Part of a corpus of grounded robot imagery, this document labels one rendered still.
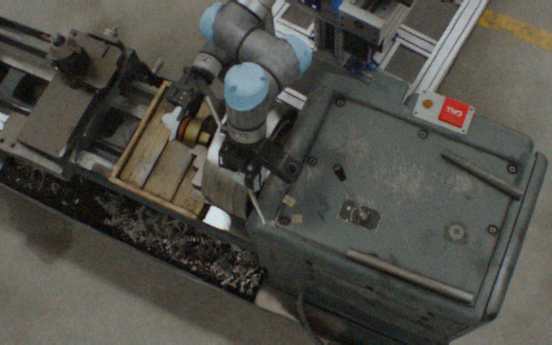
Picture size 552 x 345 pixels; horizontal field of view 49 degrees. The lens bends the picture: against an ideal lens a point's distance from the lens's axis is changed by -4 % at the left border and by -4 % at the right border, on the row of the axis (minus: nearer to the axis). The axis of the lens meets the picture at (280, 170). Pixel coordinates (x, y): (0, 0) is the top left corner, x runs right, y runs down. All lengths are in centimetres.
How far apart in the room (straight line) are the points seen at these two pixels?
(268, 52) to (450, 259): 59
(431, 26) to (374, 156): 152
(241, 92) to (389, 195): 48
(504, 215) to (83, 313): 190
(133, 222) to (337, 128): 97
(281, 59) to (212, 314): 167
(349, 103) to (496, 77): 165
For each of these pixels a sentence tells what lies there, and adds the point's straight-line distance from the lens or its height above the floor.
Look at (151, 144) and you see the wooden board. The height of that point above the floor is 89.
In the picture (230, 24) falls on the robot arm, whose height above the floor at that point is 160.
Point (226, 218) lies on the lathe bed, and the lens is 180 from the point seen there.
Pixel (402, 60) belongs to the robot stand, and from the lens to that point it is 276.
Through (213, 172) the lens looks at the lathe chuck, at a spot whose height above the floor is 119.
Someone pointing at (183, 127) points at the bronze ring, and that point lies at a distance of 165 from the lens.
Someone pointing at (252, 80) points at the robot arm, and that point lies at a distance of 107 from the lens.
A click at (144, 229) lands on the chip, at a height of 58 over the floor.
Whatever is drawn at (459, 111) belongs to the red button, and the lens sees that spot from 148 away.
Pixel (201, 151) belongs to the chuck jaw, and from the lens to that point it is 162.
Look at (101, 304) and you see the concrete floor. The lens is 277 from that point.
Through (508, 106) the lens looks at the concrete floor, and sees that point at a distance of 299.
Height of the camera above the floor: 257
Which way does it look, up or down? 69 degrees down
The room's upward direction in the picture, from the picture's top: 12 degrees counter-clockwise
